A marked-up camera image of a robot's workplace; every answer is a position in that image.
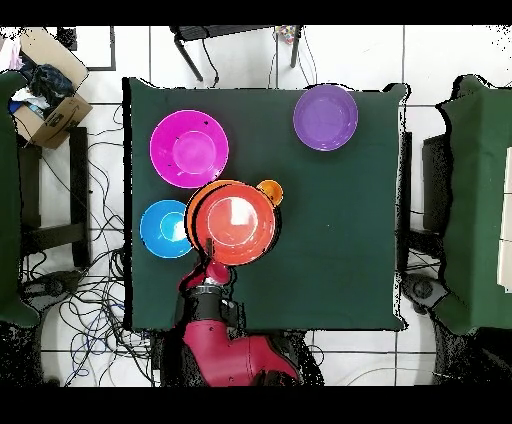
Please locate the large red-orange bowl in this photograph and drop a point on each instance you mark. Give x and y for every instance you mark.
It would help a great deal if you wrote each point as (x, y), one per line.
(236, 224)

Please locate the large orange bowl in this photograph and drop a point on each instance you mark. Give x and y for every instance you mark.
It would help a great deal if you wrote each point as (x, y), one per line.
(191, 216)

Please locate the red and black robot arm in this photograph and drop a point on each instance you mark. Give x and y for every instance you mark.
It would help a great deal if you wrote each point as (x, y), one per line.
(224, 348)

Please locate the blue round bowl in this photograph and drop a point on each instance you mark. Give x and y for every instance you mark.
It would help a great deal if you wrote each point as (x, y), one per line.
(158, 232)

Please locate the orange cup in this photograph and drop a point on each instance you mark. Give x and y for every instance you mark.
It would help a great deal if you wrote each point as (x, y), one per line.
(274, 190)

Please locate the pink bowl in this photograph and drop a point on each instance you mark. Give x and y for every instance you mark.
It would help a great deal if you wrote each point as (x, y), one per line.
(189, 148)

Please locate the dark green table cloth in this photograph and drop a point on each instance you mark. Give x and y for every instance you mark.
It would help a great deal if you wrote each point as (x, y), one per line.
(320, 280)

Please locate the black bench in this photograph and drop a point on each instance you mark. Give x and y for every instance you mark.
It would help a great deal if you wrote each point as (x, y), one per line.
(80, 192)

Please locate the purple bowl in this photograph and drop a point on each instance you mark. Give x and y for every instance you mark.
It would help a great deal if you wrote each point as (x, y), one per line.
(326, 117)

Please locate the cardboard box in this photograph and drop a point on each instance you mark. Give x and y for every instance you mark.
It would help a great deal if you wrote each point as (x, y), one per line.
(60, 116)

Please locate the green covered side table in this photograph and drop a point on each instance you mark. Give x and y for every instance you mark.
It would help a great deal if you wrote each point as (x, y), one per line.
(10, 200)
(476, 200)

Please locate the dark clothes pile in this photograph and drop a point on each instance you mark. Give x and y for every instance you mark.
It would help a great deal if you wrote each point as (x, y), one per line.
(48, 86)

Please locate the black chair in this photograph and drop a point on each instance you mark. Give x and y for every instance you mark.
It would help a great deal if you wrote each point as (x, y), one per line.
(436, 184)

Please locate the black pedestal foot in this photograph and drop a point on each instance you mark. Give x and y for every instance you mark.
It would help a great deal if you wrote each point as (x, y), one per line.
(424, 292)
(48, 286)

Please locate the black metal frame table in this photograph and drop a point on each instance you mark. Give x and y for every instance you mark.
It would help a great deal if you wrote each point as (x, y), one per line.
(224, 32)

